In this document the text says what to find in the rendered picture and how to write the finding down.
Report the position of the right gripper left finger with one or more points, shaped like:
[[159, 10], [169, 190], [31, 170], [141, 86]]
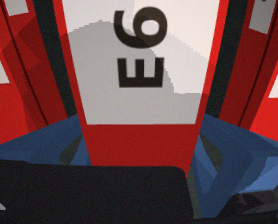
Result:
[[44, 146]]

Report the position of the red box with white label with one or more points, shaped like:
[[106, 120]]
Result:
[[29, 96], [140, 72], [251, 100]]

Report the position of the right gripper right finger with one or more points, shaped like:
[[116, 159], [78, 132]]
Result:
[[250, 164]]

